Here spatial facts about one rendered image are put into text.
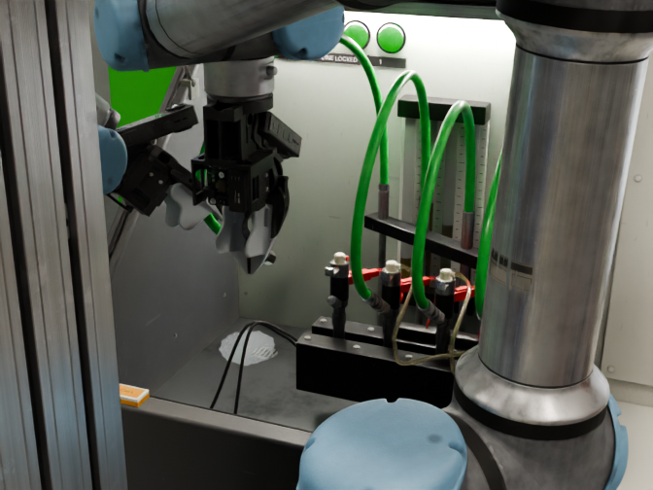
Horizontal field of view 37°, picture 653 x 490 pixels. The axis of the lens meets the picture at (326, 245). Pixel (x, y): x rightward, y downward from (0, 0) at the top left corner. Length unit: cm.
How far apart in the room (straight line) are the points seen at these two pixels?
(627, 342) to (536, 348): 65
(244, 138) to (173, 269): 62
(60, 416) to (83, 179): 12
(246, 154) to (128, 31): 25
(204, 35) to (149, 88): 365
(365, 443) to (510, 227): 18
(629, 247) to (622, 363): 15
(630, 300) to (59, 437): 94
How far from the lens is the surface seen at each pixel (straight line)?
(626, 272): 133
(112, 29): 86
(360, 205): 122
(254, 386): 164
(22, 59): 47
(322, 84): 166
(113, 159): 108
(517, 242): 67
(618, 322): 134
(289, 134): 112
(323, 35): 91
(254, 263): 112
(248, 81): 102
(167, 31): 81
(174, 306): 164
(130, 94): 448
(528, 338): 70
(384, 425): 71
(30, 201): 48
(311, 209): 173
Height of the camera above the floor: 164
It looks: 21 degrees down
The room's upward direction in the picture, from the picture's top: straight up
